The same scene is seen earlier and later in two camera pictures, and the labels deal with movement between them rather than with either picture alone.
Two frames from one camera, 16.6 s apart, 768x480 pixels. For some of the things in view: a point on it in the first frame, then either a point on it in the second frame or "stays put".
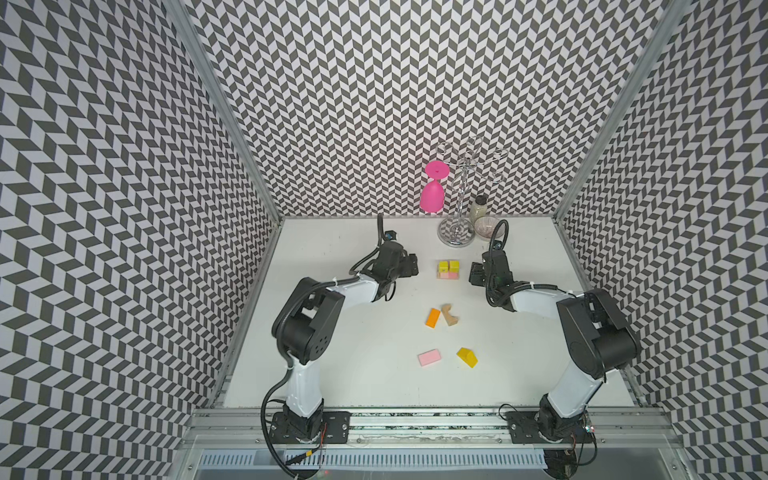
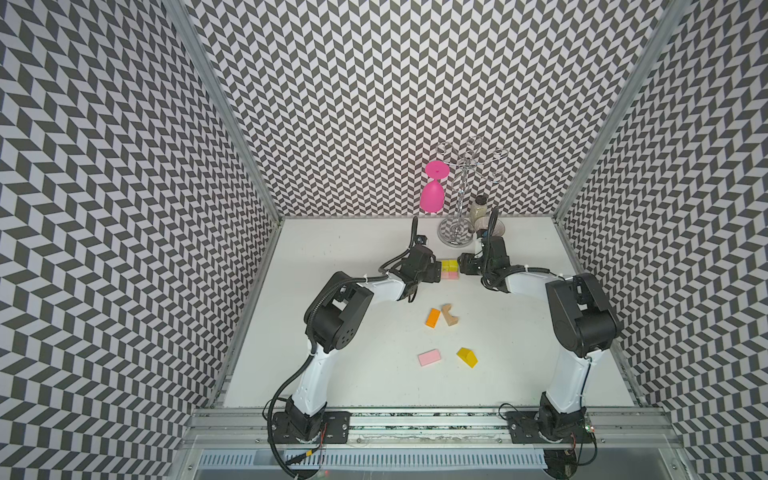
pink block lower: (428, 357) stays put
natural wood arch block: (450, 319) stays put
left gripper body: (408, 268) -> (433, 274)
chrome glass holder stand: (458, 231) stays put
